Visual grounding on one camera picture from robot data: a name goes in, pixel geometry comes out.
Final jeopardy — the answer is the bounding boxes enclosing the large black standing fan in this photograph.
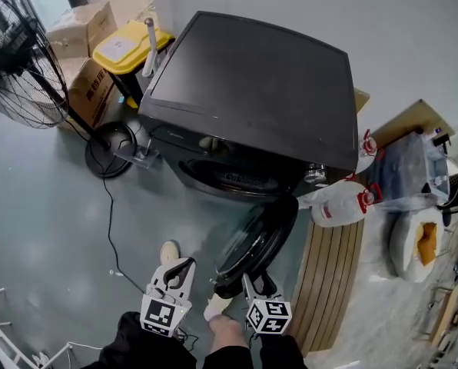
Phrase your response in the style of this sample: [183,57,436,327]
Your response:
[0,0,144,179]

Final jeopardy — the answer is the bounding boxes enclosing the person's right leg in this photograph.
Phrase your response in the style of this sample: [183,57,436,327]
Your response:
[208,314,251,357]

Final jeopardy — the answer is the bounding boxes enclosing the person's left shoe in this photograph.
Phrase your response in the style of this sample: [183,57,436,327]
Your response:
[160,240,181,266]

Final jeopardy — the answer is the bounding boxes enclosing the grey sink cabinet plastic wrapped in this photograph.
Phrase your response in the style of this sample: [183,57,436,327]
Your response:
[367,131,452,208]

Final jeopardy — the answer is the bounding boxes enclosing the clear water jug red handle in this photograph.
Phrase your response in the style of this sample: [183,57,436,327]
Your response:
[297,172,357,208]
[357,128,386,175]
[310,181,384,229]

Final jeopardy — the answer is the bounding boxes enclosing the black fan power cable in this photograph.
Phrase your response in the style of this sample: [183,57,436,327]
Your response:
[87,136,146,294]

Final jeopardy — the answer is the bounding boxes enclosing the small cardboard sheet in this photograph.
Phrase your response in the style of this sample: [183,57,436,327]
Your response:
[353,86,372,115]

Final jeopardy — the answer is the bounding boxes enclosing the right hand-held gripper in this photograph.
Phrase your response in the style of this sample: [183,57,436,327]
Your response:
[242,271,293,337]

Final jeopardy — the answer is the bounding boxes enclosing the person's right forearm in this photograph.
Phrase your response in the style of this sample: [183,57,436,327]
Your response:
[259,333,309,369]

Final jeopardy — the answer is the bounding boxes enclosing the black washing machine door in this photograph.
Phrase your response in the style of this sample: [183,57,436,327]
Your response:
[212,193,300,300]

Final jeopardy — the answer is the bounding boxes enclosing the white metal rack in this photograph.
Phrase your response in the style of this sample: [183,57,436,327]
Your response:
[0,288,77,369]

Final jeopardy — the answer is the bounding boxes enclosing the large wooden board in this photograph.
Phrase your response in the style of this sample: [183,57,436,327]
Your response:
[370,98,456,150]

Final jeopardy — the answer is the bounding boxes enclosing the person's right shoe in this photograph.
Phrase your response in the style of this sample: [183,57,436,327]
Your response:
[203,294,235,323]

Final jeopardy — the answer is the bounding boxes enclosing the person's shoe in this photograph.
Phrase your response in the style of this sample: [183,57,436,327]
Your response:
[203,294,235,323]
[160,240,181,266]

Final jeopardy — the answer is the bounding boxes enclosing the person's left forearm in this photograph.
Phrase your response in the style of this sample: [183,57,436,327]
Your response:
[81,311,198,369]

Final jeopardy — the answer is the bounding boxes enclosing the person's black shorts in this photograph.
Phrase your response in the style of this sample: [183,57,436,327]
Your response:
[203,344,255,369]

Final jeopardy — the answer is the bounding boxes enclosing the black bin with yellow lid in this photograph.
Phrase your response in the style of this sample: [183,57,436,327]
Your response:
[91,21,176,109]

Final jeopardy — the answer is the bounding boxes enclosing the orange cushion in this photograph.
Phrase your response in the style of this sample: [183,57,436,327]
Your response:
[416,221,439,267]

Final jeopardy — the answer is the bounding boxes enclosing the printed cardboard box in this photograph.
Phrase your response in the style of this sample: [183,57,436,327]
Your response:
[57,56,129,131]

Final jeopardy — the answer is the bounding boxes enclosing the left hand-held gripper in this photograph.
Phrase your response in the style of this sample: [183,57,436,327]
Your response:
[139,257,197,339]

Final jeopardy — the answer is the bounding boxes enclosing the white flat mop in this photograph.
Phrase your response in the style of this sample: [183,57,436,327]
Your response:
[113,17,163,169]

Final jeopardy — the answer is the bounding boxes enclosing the wooden slat platform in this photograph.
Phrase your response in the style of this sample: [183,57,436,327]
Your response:
[289,217,366,357]

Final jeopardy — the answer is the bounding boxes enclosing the black washing machine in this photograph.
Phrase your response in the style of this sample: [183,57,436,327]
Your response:
[138,10,360,208]

